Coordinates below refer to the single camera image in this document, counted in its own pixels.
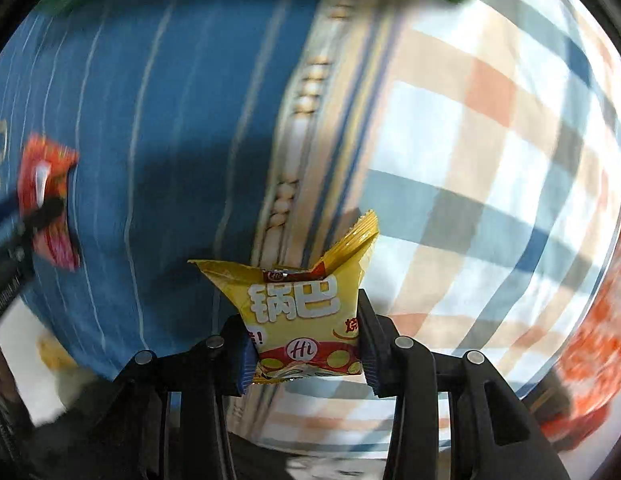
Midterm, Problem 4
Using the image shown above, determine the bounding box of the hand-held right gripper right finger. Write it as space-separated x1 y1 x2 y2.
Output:
358 287 571 480

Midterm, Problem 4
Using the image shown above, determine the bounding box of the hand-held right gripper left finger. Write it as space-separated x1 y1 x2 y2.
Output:
93 312 256 480

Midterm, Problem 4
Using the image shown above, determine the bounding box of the yellow snack packet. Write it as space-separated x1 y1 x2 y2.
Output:
188 208 380 385

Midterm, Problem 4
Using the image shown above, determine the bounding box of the orange floral blanket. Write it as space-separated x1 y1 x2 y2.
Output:
541 210 621 451

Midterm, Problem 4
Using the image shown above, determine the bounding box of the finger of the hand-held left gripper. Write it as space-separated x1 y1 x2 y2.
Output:
18 196 66 241
0 200 27 243

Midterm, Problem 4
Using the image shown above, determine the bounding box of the orange snack packet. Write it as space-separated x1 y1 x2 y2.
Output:
18 132 82 271

